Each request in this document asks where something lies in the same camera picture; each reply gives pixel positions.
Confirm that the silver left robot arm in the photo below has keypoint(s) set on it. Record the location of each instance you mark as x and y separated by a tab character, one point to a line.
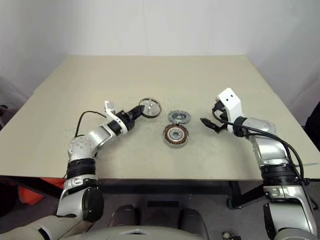
80	150

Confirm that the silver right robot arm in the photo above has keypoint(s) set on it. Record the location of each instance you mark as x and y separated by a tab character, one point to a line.
270	147

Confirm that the black background object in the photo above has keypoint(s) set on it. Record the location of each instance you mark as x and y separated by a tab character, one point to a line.
313	122

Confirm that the grey toothed motor cover plate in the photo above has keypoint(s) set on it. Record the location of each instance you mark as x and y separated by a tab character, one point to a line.
179	116

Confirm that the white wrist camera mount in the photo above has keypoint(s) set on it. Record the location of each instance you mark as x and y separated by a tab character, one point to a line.
110	108
231	102

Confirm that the small pale round object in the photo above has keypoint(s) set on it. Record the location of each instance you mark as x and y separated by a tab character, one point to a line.
226	234

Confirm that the orange object under table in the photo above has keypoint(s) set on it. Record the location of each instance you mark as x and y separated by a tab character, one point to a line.
32	195

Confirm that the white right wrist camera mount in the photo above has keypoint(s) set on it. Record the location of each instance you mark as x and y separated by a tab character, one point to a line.
231	102

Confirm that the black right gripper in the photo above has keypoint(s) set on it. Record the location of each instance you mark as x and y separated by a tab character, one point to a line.
220	117

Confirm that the silver robot torso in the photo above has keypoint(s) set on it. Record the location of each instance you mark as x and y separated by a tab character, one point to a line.
150	233

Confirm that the black table frame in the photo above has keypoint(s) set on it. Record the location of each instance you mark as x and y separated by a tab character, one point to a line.
235	192

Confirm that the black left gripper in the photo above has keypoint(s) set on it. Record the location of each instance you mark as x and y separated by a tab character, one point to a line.
127	118

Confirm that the motor stator with copper windings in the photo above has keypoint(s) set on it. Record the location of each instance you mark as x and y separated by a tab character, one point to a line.
176	135

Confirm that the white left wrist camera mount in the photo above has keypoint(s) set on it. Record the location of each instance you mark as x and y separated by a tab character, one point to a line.
110	108

